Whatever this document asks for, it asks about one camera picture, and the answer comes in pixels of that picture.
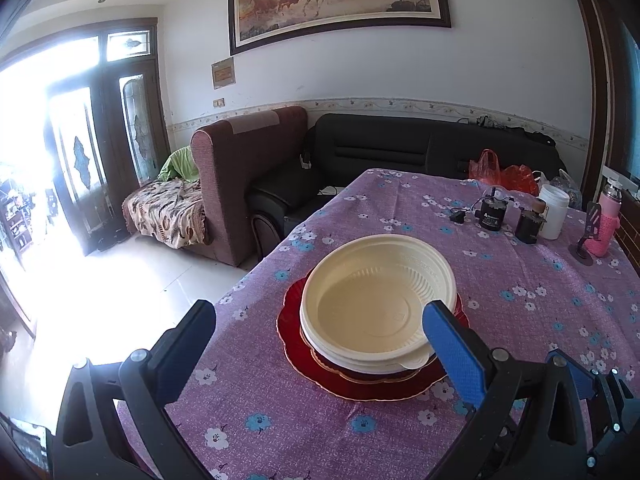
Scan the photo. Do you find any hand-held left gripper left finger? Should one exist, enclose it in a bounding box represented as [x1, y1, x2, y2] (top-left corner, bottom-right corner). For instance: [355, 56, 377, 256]
[54, 299, 217, 480]

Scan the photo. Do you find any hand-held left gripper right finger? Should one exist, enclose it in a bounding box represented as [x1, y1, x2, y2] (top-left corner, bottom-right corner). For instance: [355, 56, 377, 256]
[421, 300, 586, 480]

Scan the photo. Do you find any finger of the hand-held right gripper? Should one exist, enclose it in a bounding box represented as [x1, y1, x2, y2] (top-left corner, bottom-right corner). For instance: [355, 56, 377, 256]
[544, 349, 640, 442]

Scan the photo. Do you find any cream plastic bowl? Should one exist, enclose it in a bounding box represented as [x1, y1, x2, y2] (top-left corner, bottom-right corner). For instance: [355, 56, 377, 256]
[300, 234, 457, 361]

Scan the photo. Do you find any red plate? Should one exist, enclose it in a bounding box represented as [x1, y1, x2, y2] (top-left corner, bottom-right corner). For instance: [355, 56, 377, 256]
[276, 276, 471, 402]

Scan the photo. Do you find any purple floral tablecloth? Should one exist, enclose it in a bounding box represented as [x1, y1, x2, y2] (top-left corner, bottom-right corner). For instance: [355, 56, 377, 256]
[117, 167, 640, 480]

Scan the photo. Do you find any black labelled motor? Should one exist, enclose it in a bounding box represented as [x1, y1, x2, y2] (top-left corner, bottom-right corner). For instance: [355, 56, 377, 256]
[475, 187, 507, 233]

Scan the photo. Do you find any leaf patterned blanket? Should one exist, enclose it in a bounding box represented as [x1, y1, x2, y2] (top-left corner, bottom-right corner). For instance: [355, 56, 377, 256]
[122, 177, 207, 249]

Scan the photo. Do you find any black motor with brown gear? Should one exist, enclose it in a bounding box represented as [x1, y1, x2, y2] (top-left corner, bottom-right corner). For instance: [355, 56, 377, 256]
[515, 199, 548, 246]

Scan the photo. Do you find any pink knitted sleeve bottle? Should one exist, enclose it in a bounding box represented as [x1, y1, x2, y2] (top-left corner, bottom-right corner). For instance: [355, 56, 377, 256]
[585, 178, 623, 257]

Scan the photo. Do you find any black phone stand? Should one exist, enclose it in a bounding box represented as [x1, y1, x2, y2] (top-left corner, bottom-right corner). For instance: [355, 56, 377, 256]
[569, 201, 603, 267]

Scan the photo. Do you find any white plastic jar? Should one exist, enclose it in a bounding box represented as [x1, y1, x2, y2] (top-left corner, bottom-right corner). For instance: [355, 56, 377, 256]
[537, 184, 571, 241]

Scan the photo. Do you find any brown fabric sofa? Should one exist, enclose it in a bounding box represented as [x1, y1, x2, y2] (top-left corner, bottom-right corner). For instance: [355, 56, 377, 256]
[191, 106, 309, 268]

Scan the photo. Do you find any clear plastic bag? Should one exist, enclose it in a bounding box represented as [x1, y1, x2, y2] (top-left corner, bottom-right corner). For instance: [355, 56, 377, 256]
[550, 169, 583, 211]

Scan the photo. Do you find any red plastic bag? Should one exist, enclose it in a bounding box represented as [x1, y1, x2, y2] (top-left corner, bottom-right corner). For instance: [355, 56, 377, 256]
[468, 149, 540, 196]

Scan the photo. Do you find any green cloth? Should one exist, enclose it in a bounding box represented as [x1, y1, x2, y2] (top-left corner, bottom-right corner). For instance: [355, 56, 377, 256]
[159, 146, 201, 182]

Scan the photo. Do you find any dark wooden glass door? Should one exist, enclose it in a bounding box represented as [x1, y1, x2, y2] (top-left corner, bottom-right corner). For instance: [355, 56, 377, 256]
[45, 17, 171, 256]

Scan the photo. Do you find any black sofa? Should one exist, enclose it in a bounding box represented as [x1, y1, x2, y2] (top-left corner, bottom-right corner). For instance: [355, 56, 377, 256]
[248, 112, 568, 261]

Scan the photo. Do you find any brown wooden cabinet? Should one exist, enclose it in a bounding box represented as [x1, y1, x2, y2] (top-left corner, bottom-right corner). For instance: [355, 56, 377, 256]
[565, 0, 640, 191]

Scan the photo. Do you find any small wall plaque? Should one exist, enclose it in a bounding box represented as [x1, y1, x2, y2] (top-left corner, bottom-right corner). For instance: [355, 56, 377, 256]
[211, 57, 236, 89]

